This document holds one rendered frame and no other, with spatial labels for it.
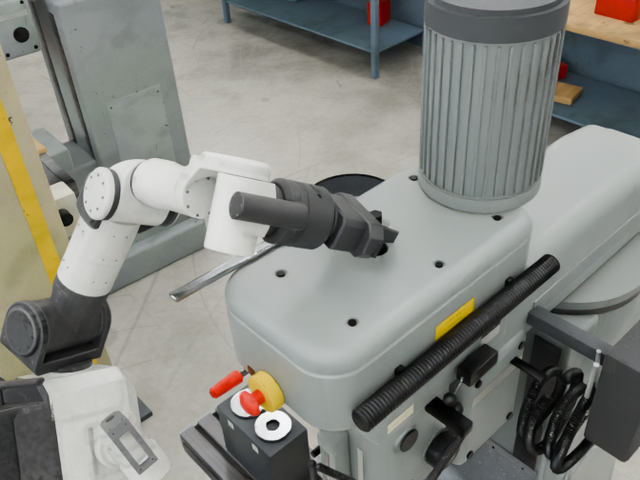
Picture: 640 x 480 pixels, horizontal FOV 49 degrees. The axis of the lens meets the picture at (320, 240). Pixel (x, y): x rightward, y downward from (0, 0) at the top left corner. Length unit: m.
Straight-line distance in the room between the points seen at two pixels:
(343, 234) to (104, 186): 0.36
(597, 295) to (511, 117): 0.58
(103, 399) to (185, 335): 2.46
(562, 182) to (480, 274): 0.46
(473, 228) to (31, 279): 2.08
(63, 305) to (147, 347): 2.50
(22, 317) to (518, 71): 0.84
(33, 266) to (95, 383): 1.64
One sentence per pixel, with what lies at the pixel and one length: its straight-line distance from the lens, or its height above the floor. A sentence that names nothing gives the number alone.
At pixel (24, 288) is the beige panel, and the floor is 0.85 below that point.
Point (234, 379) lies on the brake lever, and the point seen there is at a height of 1.71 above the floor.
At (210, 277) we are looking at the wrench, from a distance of 1.01.
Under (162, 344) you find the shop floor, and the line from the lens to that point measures 3.68.
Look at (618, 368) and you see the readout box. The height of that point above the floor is 1.71.
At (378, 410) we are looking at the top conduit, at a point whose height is 1.80.
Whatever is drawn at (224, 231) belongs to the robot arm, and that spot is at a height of 2.03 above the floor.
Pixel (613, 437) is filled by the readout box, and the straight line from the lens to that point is 1.28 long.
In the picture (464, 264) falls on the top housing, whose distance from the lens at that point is 1.03.
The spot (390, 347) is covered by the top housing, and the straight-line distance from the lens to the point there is 0.95.
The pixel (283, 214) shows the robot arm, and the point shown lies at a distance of 0.85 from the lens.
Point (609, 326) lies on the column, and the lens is 1.58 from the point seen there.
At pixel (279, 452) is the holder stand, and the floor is 1.12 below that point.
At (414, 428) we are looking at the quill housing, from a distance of 1.22.
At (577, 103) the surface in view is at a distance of 5.28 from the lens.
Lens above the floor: 2.54
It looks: 37 degrees down
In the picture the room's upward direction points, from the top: 4 degrees counter-clockwise
